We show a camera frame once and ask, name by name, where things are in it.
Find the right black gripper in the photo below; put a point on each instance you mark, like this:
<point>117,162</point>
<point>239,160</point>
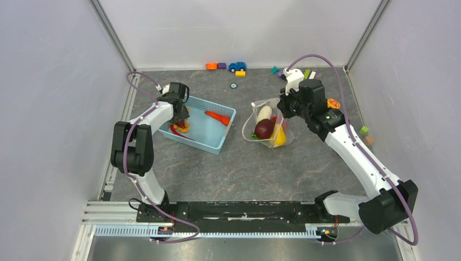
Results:
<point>282,104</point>

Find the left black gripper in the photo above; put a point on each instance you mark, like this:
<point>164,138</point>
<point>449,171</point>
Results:
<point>184,115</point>

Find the small dark red fruit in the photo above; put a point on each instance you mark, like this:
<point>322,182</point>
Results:
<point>181,124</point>

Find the red toy chili pepper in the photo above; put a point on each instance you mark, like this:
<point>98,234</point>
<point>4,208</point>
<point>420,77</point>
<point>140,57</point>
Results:
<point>178,132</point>

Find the white toy radish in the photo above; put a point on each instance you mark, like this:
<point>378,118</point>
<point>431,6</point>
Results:
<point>264,113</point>

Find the yellow toy pear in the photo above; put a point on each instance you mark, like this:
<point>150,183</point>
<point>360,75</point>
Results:
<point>278,137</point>

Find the clear polka dot zip bag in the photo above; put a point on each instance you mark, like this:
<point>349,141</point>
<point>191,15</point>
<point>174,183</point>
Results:
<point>249,125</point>

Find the dark red toy fruit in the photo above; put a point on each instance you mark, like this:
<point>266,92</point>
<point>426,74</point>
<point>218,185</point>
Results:
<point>264,129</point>

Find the orange toy carrot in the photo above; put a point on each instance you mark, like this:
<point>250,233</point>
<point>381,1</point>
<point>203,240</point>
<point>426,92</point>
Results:
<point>223,119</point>

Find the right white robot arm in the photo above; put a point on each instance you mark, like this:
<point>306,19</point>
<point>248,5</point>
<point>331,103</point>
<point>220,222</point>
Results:
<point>389,200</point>

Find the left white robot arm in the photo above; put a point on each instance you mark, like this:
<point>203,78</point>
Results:
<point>132,151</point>

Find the green white block cluster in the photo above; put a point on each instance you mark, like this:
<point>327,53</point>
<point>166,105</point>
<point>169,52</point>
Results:
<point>309,74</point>

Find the orange toy block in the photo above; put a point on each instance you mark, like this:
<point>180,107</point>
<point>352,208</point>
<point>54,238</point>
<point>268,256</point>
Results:
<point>211,66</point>

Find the teal small block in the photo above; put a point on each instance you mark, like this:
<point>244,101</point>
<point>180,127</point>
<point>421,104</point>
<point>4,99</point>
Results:
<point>275,70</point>

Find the light blue plastic basket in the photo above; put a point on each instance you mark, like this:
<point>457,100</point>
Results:
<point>205,132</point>

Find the green cube block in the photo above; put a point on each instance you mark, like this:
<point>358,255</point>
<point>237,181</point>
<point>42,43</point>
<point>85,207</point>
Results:
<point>364,130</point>

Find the blue toy car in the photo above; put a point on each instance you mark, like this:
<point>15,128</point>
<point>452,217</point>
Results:
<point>237,66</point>

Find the yellow rectangular block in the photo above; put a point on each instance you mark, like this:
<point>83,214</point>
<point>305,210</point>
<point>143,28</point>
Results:
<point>240,73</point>

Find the tan cube block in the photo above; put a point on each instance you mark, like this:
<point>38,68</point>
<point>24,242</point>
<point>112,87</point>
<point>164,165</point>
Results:
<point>369,140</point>

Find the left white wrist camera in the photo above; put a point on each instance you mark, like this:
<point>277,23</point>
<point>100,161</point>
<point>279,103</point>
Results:
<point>166,89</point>

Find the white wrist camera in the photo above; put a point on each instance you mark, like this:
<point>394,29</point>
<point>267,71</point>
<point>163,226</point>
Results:
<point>293,78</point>
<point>166,89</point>

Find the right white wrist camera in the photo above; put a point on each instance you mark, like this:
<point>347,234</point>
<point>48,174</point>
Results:
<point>293,78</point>

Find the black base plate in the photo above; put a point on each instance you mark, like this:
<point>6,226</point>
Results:
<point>236,216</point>

